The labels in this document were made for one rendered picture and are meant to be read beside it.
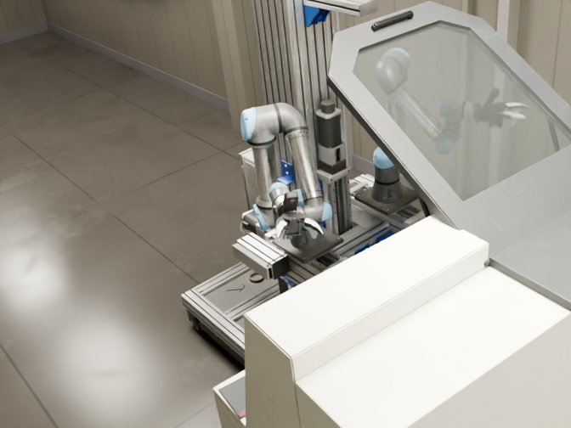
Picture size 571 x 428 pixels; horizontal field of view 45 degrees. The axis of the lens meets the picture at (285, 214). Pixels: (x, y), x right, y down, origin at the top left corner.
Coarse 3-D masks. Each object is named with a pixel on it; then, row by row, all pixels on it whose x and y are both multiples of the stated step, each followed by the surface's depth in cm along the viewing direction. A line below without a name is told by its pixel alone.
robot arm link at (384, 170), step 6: (378, 150) 311; (378, 156) 308; (384, 156) 307; (378, 162) 308; (384, 162) 306; (390, 162) 306; (378, 168) 310; (384, 168) 308; (390, 168) 308; (396, 168) 309; (378, 174) 311; (384, 174) 310; (390, 174) 309; (396, 174) 311; (378, 180) 313; (384, 180) 311; (390, 180) 311
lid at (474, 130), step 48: (336, 48) 235; (384, 48) 242; (432, 48) 247; (480, 48) 252; (384, 96) 229; (432, 96) 234; (480, 96) 238; (528, 96) 243; (384, 144) 216; (432, 144) 222; (480, 144) 226; (528, 144) 230; (432, 192) 209; (480, 192) 215; (528, 192) 216
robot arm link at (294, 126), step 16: (288, 112) 261; (288, 128) 261; (304, 128) 262; (304, 144) 261; (304, 160) 259; (304, 176) 258; (304, 192) 258; (320, 192) 259; (304, 208) 256; (320, 208) 256
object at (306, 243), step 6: (318, 222) 290; (306, 234) 289; (318, 234) 291; (324, 234) 295; (294, 240) 292; (300, 240) 290; (306, 240) 291; (312, 240) 290; (318, 240) 291; (324, 240) 295; (294, 246) 294; (300, 246) 291; (306, 246) 290; (312, 246) 291
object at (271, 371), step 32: (416, 224) 208; (384, 256) 196; (416, 256) 194; (448, 256) 193; (480, 256) 196; (320, 288) 187; (352, 288) 186; (384, 288) 184; (416, 288) 184; (448, 288) 193; (256, 320) 179; (288, 320) 177; (320, 320) 176; (352, 320) 175; (384, 320) 182; (256, 352) 185; (288, 352) 167; (320, 352) 171; (256, 384) 196; (288, 384) 174; (224, 416) 239; (256, 416) 208; (288, 416) 183
